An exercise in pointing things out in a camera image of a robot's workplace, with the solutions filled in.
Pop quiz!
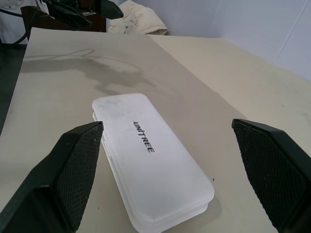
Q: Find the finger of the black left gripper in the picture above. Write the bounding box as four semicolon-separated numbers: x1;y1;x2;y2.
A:
101;0;123;18
46;0;92;26

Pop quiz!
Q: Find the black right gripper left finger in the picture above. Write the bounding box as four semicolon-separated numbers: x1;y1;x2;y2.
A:
0;120;104;233

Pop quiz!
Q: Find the beige crumpled cloth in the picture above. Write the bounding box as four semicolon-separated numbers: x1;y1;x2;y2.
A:
108;0;168;36

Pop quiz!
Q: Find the white plastic pencil case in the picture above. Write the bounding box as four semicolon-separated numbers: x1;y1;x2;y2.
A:
91;93;216;231

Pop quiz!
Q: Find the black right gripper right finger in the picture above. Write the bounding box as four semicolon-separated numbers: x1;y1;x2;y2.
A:
231;118;311;233

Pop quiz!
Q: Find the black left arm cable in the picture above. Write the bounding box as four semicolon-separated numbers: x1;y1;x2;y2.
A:
0;7;34;46

